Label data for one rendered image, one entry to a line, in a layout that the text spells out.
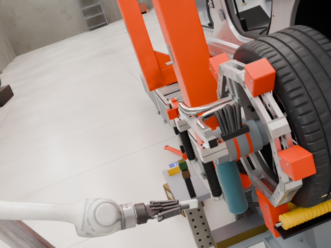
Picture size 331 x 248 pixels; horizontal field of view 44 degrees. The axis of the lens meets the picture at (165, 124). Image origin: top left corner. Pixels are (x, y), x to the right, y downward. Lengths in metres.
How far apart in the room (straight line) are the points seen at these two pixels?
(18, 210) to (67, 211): 0.18
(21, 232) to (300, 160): 1.05
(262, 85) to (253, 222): 1.17
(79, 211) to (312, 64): 0.86
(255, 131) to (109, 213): 0.61
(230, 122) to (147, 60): 2.59
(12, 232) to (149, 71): 2.51
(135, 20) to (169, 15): 1.94
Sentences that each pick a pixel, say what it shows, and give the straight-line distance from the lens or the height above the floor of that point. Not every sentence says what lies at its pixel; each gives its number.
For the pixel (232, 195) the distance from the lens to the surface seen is 1.78.
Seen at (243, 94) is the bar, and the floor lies 1.02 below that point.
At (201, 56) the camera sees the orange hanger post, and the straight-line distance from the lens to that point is 1.96.
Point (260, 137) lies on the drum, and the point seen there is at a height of 0.85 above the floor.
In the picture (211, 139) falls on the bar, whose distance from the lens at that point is 1.33.
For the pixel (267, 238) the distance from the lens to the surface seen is 2.20.
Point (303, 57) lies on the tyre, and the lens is 1.42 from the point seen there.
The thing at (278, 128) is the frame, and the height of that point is 0.96.
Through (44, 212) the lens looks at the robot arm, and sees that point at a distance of 1.38.
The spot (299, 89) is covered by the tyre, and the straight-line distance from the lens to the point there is 1.35.
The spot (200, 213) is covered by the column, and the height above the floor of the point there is 0.23.
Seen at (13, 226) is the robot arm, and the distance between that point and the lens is 1.71.
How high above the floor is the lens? 1.51
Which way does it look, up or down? 19 degrees down
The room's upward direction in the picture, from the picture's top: 19 degrees counter-clockwise
